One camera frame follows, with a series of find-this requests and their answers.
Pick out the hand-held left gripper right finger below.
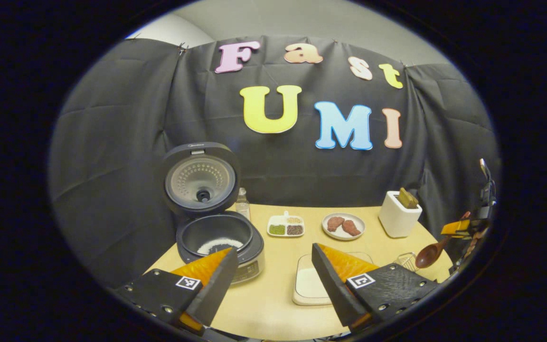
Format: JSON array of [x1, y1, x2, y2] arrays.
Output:
[[311, 243, 440, 333]]

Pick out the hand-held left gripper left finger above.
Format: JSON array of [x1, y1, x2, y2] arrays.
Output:
[[113, 248, 239, 337]]

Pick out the clear box of white rice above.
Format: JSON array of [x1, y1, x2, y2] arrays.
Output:
[[292, 252, 374, 306]]

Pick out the brown wooden spoon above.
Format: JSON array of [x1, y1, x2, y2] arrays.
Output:
[[415, 236, 452, 269]]

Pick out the wire chopstick holder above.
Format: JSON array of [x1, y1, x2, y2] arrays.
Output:
[[394, 252, 419, 272]]

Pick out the black and cream rice cooker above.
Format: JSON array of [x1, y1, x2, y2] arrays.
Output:
[[162, 142, 265, 285]]

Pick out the round white plate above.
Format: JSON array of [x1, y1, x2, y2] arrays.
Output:
[[321, 212, 366, 241]]

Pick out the white toaster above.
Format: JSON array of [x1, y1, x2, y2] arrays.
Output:
[[378, 188, 423, 238]]

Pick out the white divided bean dish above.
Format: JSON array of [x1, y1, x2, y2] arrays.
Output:
[[267, 211, 305, 238]]

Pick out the small clear glass bottle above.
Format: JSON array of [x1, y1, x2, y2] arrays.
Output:
[[236, 187, 251, 221]]

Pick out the black backdrop cloth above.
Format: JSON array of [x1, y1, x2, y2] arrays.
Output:
[[48, 34, 500, 288]]

